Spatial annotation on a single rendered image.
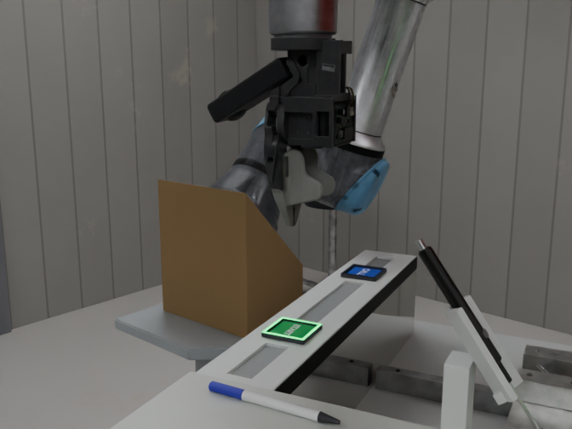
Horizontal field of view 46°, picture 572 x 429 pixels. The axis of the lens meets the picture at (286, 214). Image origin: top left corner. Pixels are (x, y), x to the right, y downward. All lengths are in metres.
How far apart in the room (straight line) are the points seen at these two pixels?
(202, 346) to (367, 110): 0.49
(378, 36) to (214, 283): 0.51
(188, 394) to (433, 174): 3.12
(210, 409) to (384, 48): 0.73
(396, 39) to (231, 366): 0.66
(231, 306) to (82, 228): 2.59
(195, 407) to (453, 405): 0.24
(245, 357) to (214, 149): 3.50
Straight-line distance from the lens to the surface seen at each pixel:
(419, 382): 0.99
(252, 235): 1.13
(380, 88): 1.19
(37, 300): 3.67
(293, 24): 0.73
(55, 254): 3.66
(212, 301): 1.21
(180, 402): 0.67
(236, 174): 1.20
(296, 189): 0.76
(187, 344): 1.17
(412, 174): 3.79
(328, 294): 0.97
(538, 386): 0.88
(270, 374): 0.73
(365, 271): 1.06
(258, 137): 1.25
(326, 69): 0.73
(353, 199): 1.19
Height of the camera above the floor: 1.28
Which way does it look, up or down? 13 degrees down
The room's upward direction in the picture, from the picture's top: straight up
